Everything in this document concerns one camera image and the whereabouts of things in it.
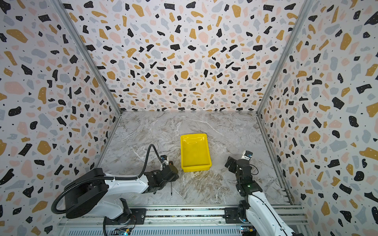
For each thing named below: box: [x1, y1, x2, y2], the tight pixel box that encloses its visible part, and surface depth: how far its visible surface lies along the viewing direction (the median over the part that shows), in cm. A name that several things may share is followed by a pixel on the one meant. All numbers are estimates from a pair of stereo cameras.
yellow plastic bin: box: [180, 133, 213, 173], surface depth 97 cm
